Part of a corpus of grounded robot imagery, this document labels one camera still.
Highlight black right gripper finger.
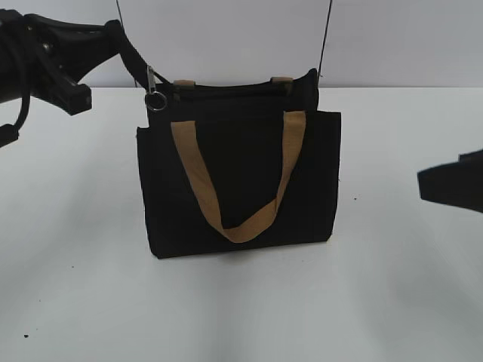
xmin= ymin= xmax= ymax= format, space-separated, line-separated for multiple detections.
xmin=417 ymin=150 xmax=483 ymax=213

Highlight black tote bag tan handles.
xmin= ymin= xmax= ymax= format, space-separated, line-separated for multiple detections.
xmin=137 ymin=69 xmax=341 ymax=259

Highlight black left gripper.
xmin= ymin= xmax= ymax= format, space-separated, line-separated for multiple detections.
xmin=1 ymin=10 xmax=148 ymax=115

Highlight silver zipper pull with ring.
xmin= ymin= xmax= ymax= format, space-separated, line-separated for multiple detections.
xmin=144 ymin=66 xmax=168 ymax=112

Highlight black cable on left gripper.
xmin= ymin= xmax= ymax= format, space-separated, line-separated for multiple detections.
xmin=0 ymin=11 xmax=41 ymax=149

